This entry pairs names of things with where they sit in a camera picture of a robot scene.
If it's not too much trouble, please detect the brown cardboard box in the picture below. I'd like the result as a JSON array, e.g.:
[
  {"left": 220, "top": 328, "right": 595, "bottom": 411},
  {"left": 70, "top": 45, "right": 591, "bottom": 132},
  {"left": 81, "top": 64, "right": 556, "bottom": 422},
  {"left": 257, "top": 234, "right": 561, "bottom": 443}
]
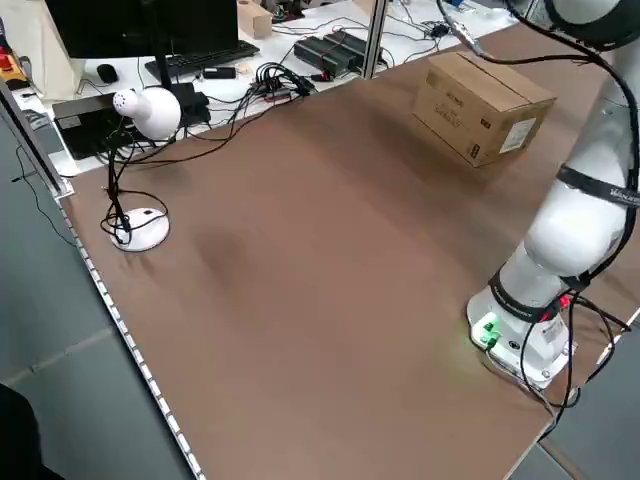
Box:
[{"left": 412, "top": 51, "right": 559, "bottom": 170}]

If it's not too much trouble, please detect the black box-shaped computer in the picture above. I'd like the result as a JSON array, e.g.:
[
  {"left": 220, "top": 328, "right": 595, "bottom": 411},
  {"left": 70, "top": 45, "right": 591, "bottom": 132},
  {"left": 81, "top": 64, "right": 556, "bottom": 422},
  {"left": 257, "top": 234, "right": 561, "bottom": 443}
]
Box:
[{"left": 51, "top": 92, "right": 141, "bottom": 162}]

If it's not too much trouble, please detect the black usb hub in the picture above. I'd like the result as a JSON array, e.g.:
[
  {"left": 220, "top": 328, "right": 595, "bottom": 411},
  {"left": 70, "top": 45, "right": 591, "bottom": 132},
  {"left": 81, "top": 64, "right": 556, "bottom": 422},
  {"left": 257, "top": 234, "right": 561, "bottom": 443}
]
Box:
[{"left": 254, "top": 62, "right": 317, "bottom": 104}]

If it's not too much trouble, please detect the black power brick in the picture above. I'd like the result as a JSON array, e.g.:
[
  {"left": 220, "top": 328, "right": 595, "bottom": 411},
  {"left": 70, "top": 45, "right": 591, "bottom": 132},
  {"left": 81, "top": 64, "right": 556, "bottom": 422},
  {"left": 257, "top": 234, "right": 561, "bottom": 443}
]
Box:
[
  {"left": 322, "top": 28, "right": 385, "bottom": 70},
  {"left": 293, "top": 35, "right": 354, "bottom": 80}
]

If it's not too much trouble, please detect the white desk lamp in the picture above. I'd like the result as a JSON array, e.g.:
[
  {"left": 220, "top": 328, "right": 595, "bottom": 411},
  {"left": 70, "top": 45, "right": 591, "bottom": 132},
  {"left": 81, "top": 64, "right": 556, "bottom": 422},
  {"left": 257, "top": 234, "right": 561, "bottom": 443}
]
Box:
[{"left": 101, "top": 87, "right": 183, "bottom": 253}]

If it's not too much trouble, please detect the black keyboard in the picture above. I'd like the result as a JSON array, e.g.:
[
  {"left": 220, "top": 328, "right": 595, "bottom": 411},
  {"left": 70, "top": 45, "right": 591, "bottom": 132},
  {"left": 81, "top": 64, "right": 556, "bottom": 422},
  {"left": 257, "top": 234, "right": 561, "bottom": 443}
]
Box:
[{"left": 144, "top": 39, "right": 262, "bottom": 80}]

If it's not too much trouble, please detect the small wooden block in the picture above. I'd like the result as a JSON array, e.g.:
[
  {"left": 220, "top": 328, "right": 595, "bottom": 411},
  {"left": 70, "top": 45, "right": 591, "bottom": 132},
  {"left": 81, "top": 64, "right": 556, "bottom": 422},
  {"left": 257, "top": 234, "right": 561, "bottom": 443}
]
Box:
[{"left": 236, "top": 0, "right": 274, "bottom": 40}]

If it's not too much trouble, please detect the black computer monitor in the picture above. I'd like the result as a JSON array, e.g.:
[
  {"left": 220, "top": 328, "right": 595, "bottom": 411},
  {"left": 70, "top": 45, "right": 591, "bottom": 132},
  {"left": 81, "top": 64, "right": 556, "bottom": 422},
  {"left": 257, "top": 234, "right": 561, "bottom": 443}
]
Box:
[{"left": 44, "top": 0, "right": 240, "bottom": 127}]

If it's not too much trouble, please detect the beige cloth bag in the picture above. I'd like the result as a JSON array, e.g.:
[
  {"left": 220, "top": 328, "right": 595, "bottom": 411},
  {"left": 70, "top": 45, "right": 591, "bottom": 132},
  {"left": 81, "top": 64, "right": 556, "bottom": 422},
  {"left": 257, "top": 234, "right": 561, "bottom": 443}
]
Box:
[{"left": 0, "top": 0, "right": 85, "bottom": 104}]

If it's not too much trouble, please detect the yellow emergency stop button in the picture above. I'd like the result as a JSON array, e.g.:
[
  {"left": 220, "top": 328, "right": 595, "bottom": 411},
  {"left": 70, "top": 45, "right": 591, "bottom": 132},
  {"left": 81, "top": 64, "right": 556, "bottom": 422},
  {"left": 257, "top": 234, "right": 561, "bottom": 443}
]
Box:
[{"left": 0, "top": 43, "right": 27, "bottom": 84}]

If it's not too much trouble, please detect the black lamp cable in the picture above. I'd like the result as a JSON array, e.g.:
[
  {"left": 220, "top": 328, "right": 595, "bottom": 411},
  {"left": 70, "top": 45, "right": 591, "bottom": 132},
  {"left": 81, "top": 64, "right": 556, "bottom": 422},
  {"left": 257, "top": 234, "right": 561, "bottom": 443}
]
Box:
[{"left": 101, "top": 94, "right": 307, "bottom": 247}]

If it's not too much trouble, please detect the aluminium frame post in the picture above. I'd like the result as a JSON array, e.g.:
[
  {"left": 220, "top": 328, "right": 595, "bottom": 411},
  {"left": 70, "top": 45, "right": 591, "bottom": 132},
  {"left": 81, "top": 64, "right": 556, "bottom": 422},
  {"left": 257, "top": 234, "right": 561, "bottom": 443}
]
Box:
[{"left": 361, "top": 0, "right": 390, "bottom": 81}]

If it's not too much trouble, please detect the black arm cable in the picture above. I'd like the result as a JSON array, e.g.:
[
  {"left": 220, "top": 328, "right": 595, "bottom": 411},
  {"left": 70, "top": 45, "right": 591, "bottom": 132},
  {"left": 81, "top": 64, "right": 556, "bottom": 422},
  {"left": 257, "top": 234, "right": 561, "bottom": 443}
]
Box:
[{"left": 436, "top": 0, "right": 640, "bottom": 412}]

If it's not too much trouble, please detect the aluminium frame strut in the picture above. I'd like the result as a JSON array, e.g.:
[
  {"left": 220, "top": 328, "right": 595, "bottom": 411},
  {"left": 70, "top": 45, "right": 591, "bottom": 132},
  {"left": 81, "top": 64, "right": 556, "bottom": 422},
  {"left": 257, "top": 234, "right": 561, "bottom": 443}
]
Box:
[{"left": 0, "top": 74, "right": 77, "bottom": 197}]

